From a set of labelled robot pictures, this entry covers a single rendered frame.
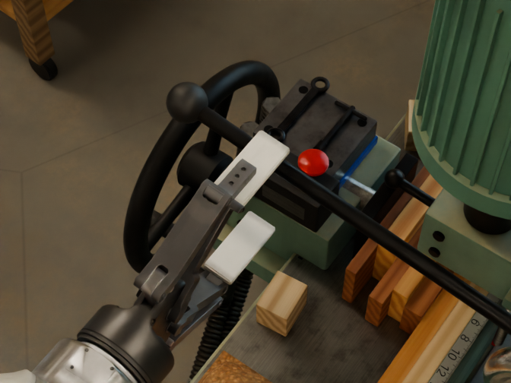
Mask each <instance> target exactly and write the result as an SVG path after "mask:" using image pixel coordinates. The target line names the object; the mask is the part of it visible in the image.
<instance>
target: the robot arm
mask: <svg viewBox="0 0 511 383"><path fill-rule="evenodd" d="M289 149H290V148H289V147H287V146H285V145H284V144H282V143H281V142H280V141H277V140H276V139H274V138H273V137H272V136H270V135H268V134H267V133H265V132H264V131H259V132H258V133H257V134H256V135H255V137H254V138H253V139H252V140H251V141H250V142H249V143H248V144H247V145H246V147H245V148H244V149H243V150H242V151H241V152H240V154H239V155H238V156H237V157H236V158H235V160H234V161H233V162H232V163H231V164H230V165H229V166H228V167H227V168H226V169H225V170H224V172H223V173H222V174H221V175H220V176H219V178H218V179H217V180H216V181H215V182H212V181H211V180H209V179H206V180H204V182H203V183H202V184H201V185H200V187H199V189H198V191H197V192H196V193H195V195H194V196H193V198H192V200H191V201H190V202H189V204H188V205H187V207H186V209H185V210H184V211H183V213H182V214H181V216H180V217H179V219H178V220H177V221H176V223H175V225H174V226H173V228H172V229H171V231H170V232H169V234H168V235H167V237H166V238H165V240H164V241H163V243H162V244H161V246H160V248H159V249H158V250H157V252H156V253H155V255H154V257H153V258H152V259H151V260H150V261H149V263H148V264H147V265H146V267H145V268H144V269H143V270H142V272H141V273H140V274H139V275H138V276H137V277H136V278H135V281H134V283H133V285H134V286H136V287H137V288H139V290H138V292H137V294H136V296H137V297H138V298H137V300H136V301H135V303H134V305H133V306H132V307H131V308H130V309H123V308H120V307H119V306H117V305H104V306H102V307H101V308H100V309H99V310H98V311H97V313H96V314H95V315H94V316H93V317H92V318H91V319H90V321H89V322H88V323H86V325H85V326H84V327H83V328H82V329H81V330H80V331H79V333H78V335H77V340H75V339H72V338H63V339H62V340H60V341H59V342H58V343H57V344H56V345H55V346H54V347H53V348H52V349H51V350H50V351H49V353H48V354H47V355H46V356H45V357H44V358H43V360H42V361H41V362H40V363H39V364H38V365H37V366H36V368H35V369H34V370H33V371H32V372H30V371H29V370H27V369H25V370H21V371H18V372H11V373H3V374H0V383H161V382H162V381H163V380H164V379H165V377H166V376H167V375H168V374H169V372H170V371H171V370H172V368H173V366H174V358H173V354H172V352H171V351H172V350H173V349H174V347H175V346H176V345H177V344H178V343H180V342H181V341H182V340H183V339H184V338H185V337H186V336H188V335H189V334H190V333H191V332H192V331H193V330H194V329H195V328H197V327H198V326H199V325H200V324H201V323H202V322H203V321H204V320H205V319H206V318H207V317H208V316H209V315H210V314H211V313H213V312H214V311H215V310H216V309H217V308H218V307H220V306H221V304H222V302H223V298H222V297H221V296H222V295H224V294H225V293H226V291H227V288H228V284H229V285H231V284H232V283H233V282H234V281H235V279H236V278H237V277H238V276H239V275H240V273H241V272H242V271H243V269H244V268H245V267H246V266H247V264H248V263H249V262H250V261H251V260H252V259H253V258H254V256H255V255H256V254H257V253H258V251H259V250H260V249H261V248H262V246H263V245H264V244H265V243H266V242H267V241H268V239H269V238H270V237H271V236H272V234H273V233H274V232H275V227H274V226H272V225H271V224H270V223H268V222H266V221H265V220H263V219H262V218H261V217H259V216H257V215H256V214H254V213H253V212H252V211H249V212H248V213H247V214H246V216H245V217H244V218H243V219H242V220H241V221H240V222H239V223H238V224H237V226H236V227H235V228H234V229H233V231H232V232H231V233H230V234H229V236H228V237H227V238H226V239H225V240H224V241H223V242H222V243H221V244H220V246H219V247H218V248H217V249H216V251H215V252H214V253H213V254H212V255H211V257H210V258H209V259H208V260H207V261H206V262H205V268H206V269H207V270H206V269H205V268H203V267H202V264H203V262H204V260H205V259H206V257H207V256H208V253H209V252H210V250H211V248H212V247H213V245H214V243H215V242H216V240H217V238H218V236H219V235H220V233H221V231H222V229H223V228H224V226H225V224H226V223H227V221H228V219H229V218H230V215H231V214H232V213H233V211H235V212H237V213H242V212H244V210H245V208H246V207H245V205H246V204H247V203H248V201H249V200H250V199H251V198H252V196H253V195H254V194H255V193H256V192H257V191H258V190H259V189H260V187H261V186H262V185H263V184H264V183H265V181H266V180H267V179H268V177H269V176H270V175H271V174H272V173H273V172H274V171H275V170H276V169H277V167H278V166H279V165H280V164H281V162H282V161H283V160H284V159H285V157H286V156H287V155H288V154H289V153H290V150H289ZM211 202H212V203H213V204H212V203H211ZM164 271H166V273H165V272H164ZM209 271H210V272H209Z"/></svg>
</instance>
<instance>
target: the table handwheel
mask: <svg viewBox="0 0 511 383"><path fill-rule="evenodd" d="M250 84H253V85H255V87H256V89H257V93H258V107H257V113H256V118H255V122H256V123H258V124H259V121H260V119H259V117H260V112H261V107H262V102H263V101H264V100H265V99H266V97H279V99H280V98H281V94H280V87H279V83H278V79H277V77H276V75H275V73H274V72H273V71H272V70H271V69H270V68H269V67H268V66H267V65H266V64H264V63H262V62H258V61H253V60H246V61H242V62H237V63H235V64H232V65H230V66H228V67H226V68H224V69H223V70H221V71H219V72H218V73H217V74H215V75H214V76H212V77H211V78H210V79H208V80H207V81H206V82H205V83H204V84H203V85H201V88H202V89H203V90H204V91H205V93H206V94H207V97H208V107H209V108H210V109H212V110H214V111H215V112H216V113H218V114H219V115H221V116H222V117H224V118H225V119H226V118H227V114H228V111H229V108H230V103H231V100H232V98H233V93H234V91H236V90H238V89H240V88H241V87H244V86H246V85H250ZM200 124H201V122H200V121H197V122H194V123H190V124H185V123H181V122H178V121H176V120H175V119H174V118H172V120H171V121H170V123H169V124H168V126H167V127H166V128H165V129H164V131H163V133H162V135H161V136H160V137H159V139H158V141H157V143H156V144H155V145H154V148H153V149H152V151H151V153H150V155H149V156H148V158H147V160H146V162H145V164H144V166H143V168H142V170H141V173H140V175H139V177H138V180H137V182H136V184H135V187H134V190H133V192H132V196H131V198H130V201H129V205H128V209H127V212H126V216H125V224H124V231H123V246H124V251H125V256H126V258H127V261H128V263H129V264H130V265H131V267H132V268H133V269H134V270H135V271H136V272H138V273H139V274H140V273H141V272H142V270H143V269H144V268H145V267H146V265H147V264H148V263H149V261H150V260H151V259H152V258H153V257H154V255H155V254H152V253H151V249H152V248H153V247H154V246H155V245H156V243H157V242H158V241H159V239H160V238H161V236H162V235H163V234H164V233H165V232H166V231H167V229H168V228H169V226H170V225H171V224H172V222H173V221H174V220H175V219H176V218H177V217H178V216H179V214H180V213H181V212H182V211H183V210H184V208H185V207H186V206H187V205H188V204H189V202H190V201H191V200H192V198H193V196H194V195H195V193H196V192H197V191H198V189H199V187H200V185H201V184H202V183H203V182H204V180H206V179H209V180H211V181H212V182H215V181H216V180H217V179H218V178H219V176H220V175H221V174H222V173H223V172H224V170H225V169H226V168H227V167H228V166H229V165H230V164H231V163H232V162H233V158H232V157H231V156H229V155H227V154H226V153H224V152H223V151H221V150H219V147H220V144H221V138H222V137H221V136H220V135H219V134H217V133H216V132H215V131H213V130H211V129H210V128H209V131H208V136H207V138H206V141H201V142H198V143H196V144H193V145H192V146H191V147H190V148H189V149H188V150H187V151H186V152H185V153H184V155H183V156H182V159H181V160H180V162H179V165H178V168H177V171H176V174H177V180H178V183H179V184H180V185H181V186H183V187H182V189H181V190H180V191H179V193H178V194H177V196H176V197H175V198H174V199H173V201H172V202H171V203H170V205H169V206H168V207H167V209H166V210H165V211H164V212H163V214H162V215H161V216H160V217H159V219H158V220H157V221H156V222H155V224H154V225H153V226H152V227H151V228H150V229H149V226H150V223H151V217H152V214H153V211H154V207H155V204H156V202H157V199H158V196H159V194H160V191H161V189H162V187H163V184H164V183H165V181H166V179H167V177H168V175H169V173H170V170H171V169H172V167H173V164H174V163H175V162H176V159H177V158H178V156H179V155H180V153H181V151H182V150H183V148H184V147H185V145H186V144H187V142H188V141H189V139H190V138H191V137H192V135H193V134H194V132H195V131H196V129H197V128H198V127H199V126H200Z"/></svg>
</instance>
